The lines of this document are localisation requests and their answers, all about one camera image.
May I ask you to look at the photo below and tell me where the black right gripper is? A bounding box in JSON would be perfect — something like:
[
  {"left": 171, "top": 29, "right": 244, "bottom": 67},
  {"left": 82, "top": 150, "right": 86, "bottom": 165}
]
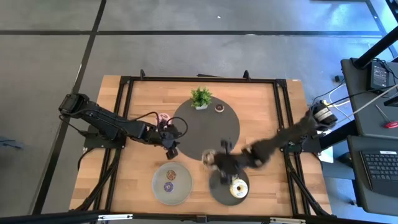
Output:
[{"left": 213, "top": 139, "right": 251, "bottom": 186}]

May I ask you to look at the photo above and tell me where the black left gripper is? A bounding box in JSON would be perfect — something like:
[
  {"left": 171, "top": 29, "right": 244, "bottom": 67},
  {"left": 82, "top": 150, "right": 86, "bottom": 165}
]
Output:
[{"left": 148, "top": 123, "right": 183, "bottom": 161}]

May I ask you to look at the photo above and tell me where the white yellow donut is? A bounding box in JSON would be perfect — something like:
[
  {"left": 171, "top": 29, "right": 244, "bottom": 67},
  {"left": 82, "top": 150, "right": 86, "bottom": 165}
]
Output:
[{"left": 229, "top": 179, "right": 249, "bottom": 199}]

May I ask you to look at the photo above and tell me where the dark grey plate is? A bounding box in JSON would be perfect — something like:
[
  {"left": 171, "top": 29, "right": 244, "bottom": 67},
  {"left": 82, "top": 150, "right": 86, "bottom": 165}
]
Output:
[{"left": 208, "top": 167, "right": 250, "bottom": 207}]

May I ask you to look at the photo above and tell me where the pink frosted donut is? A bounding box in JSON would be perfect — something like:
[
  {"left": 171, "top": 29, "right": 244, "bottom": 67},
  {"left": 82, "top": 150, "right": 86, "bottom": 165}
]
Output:
[{"left": 155, "top": 112, "right": 172, "bottom": 129}]

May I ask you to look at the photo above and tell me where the round dark grey placemat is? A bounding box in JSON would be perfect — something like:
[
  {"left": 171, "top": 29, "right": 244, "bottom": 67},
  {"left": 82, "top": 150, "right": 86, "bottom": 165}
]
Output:
[{"left": 172, "top": 95, "right": 241, "bottom": 162}]

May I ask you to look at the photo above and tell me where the light grey plate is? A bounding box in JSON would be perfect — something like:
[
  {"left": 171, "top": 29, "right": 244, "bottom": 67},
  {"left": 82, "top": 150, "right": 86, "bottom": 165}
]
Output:
[{"left": 151, "top": 161, "right": 193, "bottom": 206}]

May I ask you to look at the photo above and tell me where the green plant in white pot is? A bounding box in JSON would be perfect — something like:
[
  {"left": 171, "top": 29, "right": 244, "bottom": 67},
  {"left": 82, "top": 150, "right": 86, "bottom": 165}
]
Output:
[{"left": 190, "top": 86, "right": 213, "bottom": 111}]

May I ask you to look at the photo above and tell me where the grey side desk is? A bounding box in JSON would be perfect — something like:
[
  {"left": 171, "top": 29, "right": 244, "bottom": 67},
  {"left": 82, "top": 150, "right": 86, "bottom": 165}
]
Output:
[
  {"left": 341, "top": 57, "right": 398, "bottom": 139},
  {"left": 347, "top": 135, "right": 398, "bottom": 217}
]

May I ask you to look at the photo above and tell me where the black laptop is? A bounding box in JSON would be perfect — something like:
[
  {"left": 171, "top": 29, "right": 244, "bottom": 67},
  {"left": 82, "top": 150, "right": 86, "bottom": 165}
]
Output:
[{"left": 360, "top": 150, "right": 398, "bottom": 197}]

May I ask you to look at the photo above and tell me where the black power supply box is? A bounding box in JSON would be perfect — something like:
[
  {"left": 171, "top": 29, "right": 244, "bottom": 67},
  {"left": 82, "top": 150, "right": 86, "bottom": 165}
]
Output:
[{"left": 369, "top": 61, "right": 390, "bottom": 91}]

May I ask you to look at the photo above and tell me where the black support pole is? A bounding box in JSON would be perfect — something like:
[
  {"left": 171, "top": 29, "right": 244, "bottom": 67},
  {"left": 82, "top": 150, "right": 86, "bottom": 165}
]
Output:
[{"left": 354, "top": 26, "right": 398, "bottom": 69}]

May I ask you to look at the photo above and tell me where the black aluminium table frame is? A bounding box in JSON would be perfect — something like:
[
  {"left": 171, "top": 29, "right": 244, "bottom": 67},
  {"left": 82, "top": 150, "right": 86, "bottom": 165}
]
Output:
[{"left": 70, "top": 68, "right": 333, "bottom": 218}]

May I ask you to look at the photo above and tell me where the white cable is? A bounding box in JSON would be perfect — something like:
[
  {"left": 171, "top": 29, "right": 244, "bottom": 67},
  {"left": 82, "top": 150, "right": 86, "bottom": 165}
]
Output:
[{"left": 341, "top": 83, "right": 398, "bottom": 121}]

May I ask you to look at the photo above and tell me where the red handled screwdriver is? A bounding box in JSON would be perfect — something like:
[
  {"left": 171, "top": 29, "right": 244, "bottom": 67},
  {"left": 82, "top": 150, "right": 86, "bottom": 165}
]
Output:
[{"left": 374, "top": 104, "right": 398, "bottom": 129}]

